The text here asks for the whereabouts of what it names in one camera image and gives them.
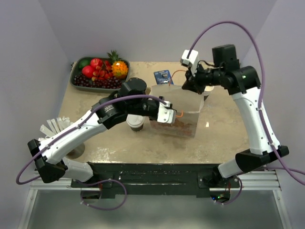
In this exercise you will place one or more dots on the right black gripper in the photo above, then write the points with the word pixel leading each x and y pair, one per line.
pixel 192 83

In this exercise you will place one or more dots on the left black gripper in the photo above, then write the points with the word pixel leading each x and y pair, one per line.
pixel 157 103

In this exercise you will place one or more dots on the black paper coffee cup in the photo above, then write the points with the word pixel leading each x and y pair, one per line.
pixel 136 128

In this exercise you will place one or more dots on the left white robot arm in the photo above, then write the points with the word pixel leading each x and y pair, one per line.
pixel 131 99

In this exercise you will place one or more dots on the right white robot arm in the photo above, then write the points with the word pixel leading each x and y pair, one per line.
pixel 244 86

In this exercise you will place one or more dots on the blue blister pack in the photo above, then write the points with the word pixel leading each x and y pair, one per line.
pixel 163 77

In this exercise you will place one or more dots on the stack of paper cups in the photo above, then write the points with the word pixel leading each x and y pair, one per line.
pixel 207 91

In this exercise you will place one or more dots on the orange pineapple toy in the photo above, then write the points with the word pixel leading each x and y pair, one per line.
pixel 119 67

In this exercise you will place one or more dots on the red cherries bunch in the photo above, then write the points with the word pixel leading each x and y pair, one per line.
pixel 104 73

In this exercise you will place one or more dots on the red apple back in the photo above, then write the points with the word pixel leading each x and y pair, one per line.
pixel 96 63

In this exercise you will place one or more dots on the red apple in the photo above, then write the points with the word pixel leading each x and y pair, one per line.
pixel 96 63
pixel 88 71

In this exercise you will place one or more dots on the red apple front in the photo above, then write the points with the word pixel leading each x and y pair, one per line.
pixel 88 71

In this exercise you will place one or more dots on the dark red grape bunch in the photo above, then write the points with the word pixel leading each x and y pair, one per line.
pixel 95 82

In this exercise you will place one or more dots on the green apple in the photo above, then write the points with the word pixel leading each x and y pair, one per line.
pixel 83 63

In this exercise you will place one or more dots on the grey fruit tray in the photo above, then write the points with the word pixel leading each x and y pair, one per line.
pixel 76 71

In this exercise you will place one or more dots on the grey straw holder cup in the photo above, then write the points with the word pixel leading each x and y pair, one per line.
pixel 76 152

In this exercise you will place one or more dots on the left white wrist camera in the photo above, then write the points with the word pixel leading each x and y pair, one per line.
pixel 166 113

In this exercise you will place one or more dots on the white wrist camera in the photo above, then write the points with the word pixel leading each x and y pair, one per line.
pixel 166 113
pixel 190 61

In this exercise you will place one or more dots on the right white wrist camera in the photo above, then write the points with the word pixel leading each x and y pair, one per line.
pixel 190 61

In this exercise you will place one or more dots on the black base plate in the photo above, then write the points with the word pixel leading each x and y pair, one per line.
pixel 156 179

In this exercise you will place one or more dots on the aluminium frame rail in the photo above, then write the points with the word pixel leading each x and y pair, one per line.
pixel 253 181

